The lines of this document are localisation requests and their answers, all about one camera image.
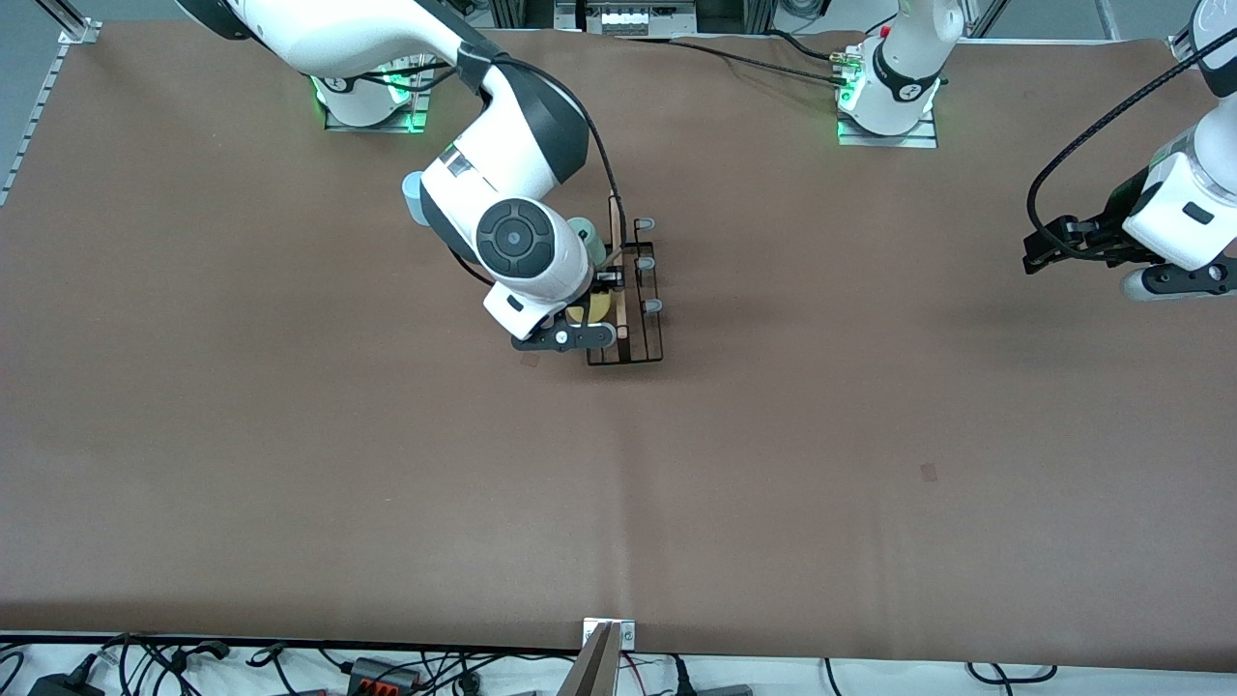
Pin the yellow plastic cup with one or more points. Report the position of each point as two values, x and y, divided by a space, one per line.
597 309

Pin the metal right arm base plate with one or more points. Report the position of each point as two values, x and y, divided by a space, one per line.
387 121

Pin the grey control box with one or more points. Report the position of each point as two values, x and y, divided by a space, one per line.
626 15

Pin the brown paper table cover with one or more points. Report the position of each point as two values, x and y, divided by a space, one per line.
773 503

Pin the light blue plastic cup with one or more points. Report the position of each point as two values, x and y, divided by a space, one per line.
413 203

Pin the grey camera pole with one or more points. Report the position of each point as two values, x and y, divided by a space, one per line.
591 672

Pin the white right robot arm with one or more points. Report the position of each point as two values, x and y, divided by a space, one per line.
503 145

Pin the small metal bracket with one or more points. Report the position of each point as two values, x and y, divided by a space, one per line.
625 634

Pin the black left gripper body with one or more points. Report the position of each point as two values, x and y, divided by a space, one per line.
1113 231

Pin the black plug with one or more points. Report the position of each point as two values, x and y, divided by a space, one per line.
681 679

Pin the mint green plastic cup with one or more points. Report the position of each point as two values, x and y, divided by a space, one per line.
591 240

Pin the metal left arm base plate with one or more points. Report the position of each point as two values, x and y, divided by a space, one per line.
889 140

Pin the black power adapter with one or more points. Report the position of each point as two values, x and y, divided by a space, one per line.
66 686

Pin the aluminium frame rail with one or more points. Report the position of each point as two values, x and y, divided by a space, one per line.
39 106
1184 43

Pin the black orange connector box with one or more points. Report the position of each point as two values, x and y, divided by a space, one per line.
385 675

